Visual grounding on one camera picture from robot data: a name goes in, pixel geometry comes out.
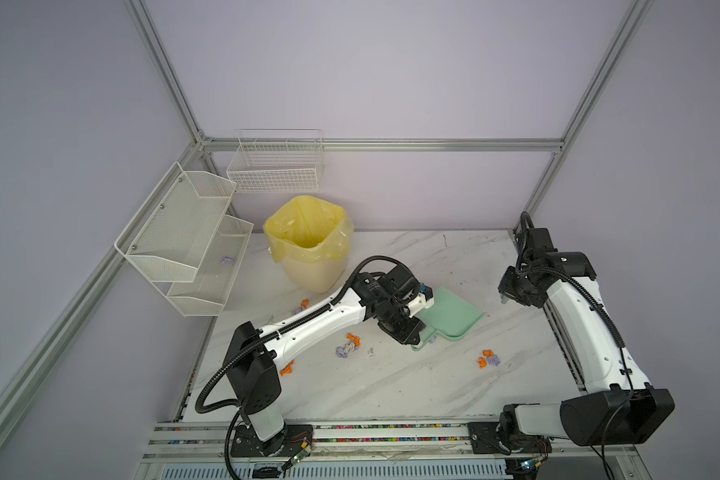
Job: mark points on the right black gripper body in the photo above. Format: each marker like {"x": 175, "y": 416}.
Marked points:
{"x": 512, "y": 284}

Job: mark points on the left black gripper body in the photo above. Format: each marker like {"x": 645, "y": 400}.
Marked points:
{"x": 396, "y": 322}

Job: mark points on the green plastic dustpan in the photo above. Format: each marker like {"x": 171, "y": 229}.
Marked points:
{"x": 450, "y": 317}

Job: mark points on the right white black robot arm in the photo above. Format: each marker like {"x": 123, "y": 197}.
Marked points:
{"x": 617, "y": 404}

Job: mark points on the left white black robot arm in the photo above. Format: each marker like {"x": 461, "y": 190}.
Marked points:
{"x": 248, "y": 378}

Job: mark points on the purple white orange scrap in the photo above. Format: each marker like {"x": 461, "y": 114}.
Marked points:
{"x": 351, "y": 344}

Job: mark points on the orange purple scrap right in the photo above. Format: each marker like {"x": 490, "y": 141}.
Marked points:
{"x": 488, "y": 358}

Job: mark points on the bin with yellow bag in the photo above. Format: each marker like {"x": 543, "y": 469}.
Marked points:
{"x": 311, "y": 239}

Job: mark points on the orange scrap near left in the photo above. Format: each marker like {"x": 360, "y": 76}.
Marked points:
{"x": 287, "y": 370}

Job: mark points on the white mesh two-tier shelf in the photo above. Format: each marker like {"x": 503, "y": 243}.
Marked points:
{"x": 179, "y": 236}

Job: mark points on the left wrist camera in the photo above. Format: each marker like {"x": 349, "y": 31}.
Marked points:
{"x": 422, "y": 301}

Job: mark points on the white wire basket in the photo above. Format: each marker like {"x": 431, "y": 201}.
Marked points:
{"x": 277, "y": 161}

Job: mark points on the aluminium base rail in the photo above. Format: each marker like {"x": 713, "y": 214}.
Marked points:
{"x": 366, "y": 449}

